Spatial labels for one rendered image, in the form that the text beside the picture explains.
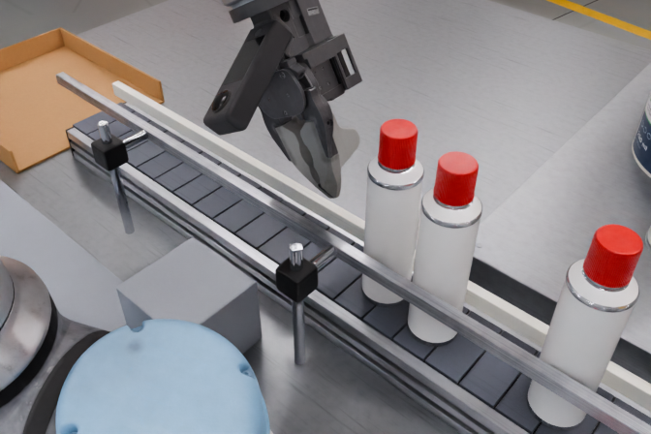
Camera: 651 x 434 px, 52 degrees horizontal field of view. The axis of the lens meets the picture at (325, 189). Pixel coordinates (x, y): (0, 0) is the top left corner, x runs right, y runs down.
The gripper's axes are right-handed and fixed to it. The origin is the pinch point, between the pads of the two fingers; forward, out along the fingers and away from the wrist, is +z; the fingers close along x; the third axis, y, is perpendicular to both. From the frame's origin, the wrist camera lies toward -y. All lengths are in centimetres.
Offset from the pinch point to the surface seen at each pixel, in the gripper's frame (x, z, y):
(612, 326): -28.3, 11.2, -2.0
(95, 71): 62, -20, 11
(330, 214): 5.1, 4.8, 3.2
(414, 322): -8.4, 13.3, -2.8
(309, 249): 6.5, 7.2, -0.5
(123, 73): 56, -18, 13
